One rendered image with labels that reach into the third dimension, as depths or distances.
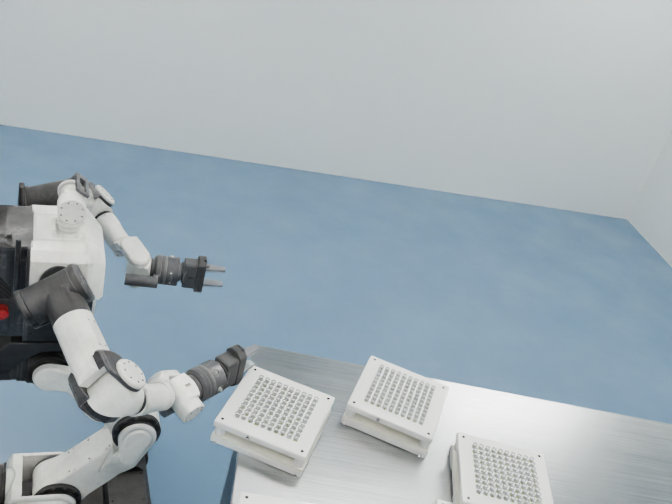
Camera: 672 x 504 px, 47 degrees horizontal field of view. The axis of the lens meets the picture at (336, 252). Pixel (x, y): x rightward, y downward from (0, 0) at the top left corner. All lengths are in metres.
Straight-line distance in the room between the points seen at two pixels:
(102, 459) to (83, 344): 0.83
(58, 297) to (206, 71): 3.51
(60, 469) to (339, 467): 0.95
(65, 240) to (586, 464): 1.55
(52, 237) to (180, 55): 3.26
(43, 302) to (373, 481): 0.91
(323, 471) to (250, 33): 3.57
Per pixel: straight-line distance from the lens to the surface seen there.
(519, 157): 5.95
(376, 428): 2.15
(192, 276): 2.39
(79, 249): 1.98
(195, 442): 3.24
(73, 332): 1.78
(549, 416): 2.50
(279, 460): 1.98
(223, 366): 2.03
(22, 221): 2.07
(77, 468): 2.56
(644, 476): 2.49
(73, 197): 1.96
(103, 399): 1.74
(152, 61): 5.18
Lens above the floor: 2.31
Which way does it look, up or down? 30 degrees down
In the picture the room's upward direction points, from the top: 16 degrees clockwise
